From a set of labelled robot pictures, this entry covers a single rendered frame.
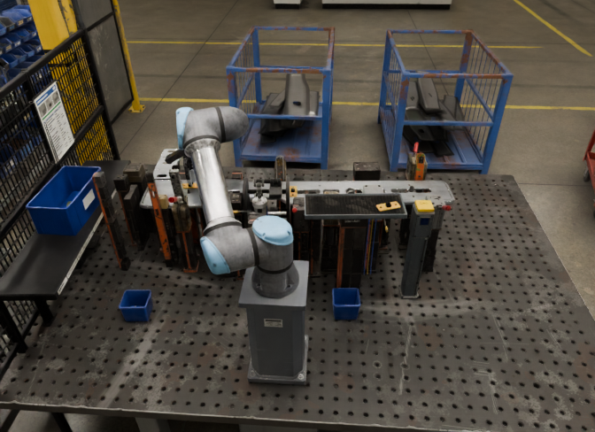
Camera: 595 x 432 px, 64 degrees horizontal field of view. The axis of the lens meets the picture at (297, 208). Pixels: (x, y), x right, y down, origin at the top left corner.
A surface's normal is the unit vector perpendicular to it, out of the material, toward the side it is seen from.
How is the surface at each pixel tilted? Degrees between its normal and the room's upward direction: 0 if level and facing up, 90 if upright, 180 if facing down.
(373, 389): 0
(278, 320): 90
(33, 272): 0
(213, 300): 0
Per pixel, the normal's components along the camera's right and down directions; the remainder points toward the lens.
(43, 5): 0.00, 0.58
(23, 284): -0.01, -0.81
